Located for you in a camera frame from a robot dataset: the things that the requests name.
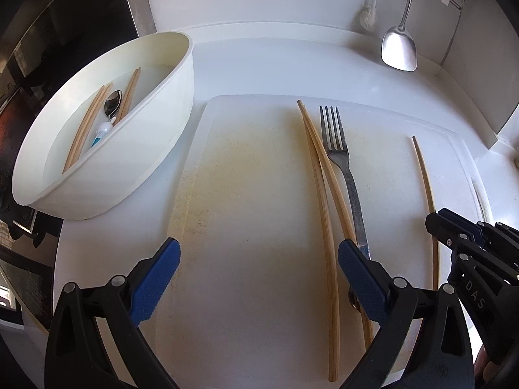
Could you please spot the black stove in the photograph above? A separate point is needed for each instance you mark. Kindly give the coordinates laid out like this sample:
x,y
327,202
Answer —
x,y
20,275

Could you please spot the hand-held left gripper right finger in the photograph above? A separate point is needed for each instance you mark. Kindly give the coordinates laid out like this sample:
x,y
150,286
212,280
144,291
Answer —
x,y
361,279

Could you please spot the white cutting board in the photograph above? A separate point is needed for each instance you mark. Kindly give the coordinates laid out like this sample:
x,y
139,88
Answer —
x,y
251,194

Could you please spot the metal fork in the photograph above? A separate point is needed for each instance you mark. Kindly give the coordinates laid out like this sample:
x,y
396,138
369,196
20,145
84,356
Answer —
x,y
353,198

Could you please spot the metal spatula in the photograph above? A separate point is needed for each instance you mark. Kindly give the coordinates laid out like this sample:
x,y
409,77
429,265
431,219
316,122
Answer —
x,y
399,48

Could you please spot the white oval bowl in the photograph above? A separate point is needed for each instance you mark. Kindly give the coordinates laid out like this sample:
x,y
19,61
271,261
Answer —
x,y
142,150

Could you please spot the wooden chopstick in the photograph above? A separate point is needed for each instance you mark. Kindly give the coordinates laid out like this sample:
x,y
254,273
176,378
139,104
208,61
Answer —
x,y
425,178
342,219
131,89
82,133
327,251
126,89
90,129

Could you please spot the person's right hand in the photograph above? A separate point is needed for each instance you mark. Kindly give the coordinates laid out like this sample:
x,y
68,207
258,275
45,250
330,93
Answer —
x,y
483,370

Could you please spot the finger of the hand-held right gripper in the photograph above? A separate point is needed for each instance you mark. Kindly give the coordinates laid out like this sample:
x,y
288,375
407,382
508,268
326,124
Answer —
x,y
462,221
444,231

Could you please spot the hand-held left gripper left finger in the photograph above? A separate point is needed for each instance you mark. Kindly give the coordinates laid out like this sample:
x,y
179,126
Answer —
x,y
156,279

